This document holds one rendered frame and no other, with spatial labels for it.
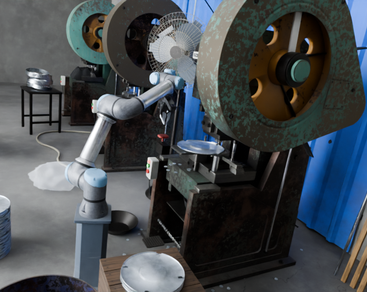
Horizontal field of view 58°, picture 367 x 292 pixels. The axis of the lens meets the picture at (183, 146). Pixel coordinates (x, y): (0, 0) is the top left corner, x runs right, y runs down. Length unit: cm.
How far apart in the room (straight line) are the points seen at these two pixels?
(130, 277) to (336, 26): 150
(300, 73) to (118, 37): 188
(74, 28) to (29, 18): 358
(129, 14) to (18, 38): 536
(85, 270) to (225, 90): 122
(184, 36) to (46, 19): 590
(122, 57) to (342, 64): 189
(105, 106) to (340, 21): 125
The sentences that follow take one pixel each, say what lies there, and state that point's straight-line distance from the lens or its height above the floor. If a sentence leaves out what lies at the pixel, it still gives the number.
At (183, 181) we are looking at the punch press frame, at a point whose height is 59.
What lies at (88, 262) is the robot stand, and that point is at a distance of 197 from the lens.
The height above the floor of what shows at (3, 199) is 31.
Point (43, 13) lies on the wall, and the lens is 828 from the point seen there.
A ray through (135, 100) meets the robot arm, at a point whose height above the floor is 105.
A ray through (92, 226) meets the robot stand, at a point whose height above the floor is 41.
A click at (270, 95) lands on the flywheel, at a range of 170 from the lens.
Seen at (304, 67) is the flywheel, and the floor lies 135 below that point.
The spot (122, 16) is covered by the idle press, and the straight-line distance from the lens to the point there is 310.
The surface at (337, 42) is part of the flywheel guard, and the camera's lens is 186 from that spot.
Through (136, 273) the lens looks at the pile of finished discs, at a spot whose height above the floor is 38.
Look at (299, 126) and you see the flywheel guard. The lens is 180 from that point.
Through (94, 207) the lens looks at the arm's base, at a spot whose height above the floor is 51.
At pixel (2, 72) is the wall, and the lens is 832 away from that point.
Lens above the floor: 139
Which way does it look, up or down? 17 degrees down
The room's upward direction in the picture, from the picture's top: 8 degrees clockwise
